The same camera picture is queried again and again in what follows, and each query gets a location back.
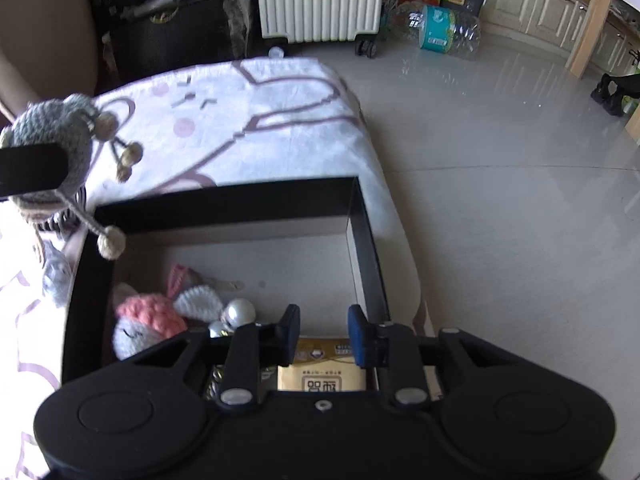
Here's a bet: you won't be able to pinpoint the black claw hair clip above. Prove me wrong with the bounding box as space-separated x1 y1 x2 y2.
36 202 82 236

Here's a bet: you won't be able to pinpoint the black cardboard box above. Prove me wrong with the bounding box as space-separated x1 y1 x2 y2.
60 174 442 401

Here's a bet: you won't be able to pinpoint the grey crochet mouse doll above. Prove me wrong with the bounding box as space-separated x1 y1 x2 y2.
1 94 143 260

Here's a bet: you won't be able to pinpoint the pink crochet bunny doll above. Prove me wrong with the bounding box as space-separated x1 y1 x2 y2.
112 264 224 361

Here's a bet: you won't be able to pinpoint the striped rope pearl hair tie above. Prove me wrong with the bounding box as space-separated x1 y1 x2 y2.
204 297 260 401

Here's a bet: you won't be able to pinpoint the large plastic water bottle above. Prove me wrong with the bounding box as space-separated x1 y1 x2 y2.
390 1 482 58

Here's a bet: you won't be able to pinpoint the white ribbed suitcase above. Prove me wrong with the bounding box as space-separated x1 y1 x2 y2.
257 0 382 58

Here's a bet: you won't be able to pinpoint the cream kitchen cabinets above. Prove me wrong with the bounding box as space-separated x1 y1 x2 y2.
439 0 640 76

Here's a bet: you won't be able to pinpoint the yellow tissue packet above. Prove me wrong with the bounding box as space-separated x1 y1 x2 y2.
277 337 367 393

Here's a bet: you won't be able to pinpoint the cartoon bear bed sheet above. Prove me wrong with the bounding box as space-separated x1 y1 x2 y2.
1 58 433 479

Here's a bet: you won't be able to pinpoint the wooden table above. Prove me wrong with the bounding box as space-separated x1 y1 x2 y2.
564 0 640 141

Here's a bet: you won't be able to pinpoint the brown curtain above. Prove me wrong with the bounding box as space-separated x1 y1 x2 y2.
1 0 98 117

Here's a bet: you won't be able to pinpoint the dark luggage pile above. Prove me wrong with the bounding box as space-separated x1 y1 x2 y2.
89 0 257 93

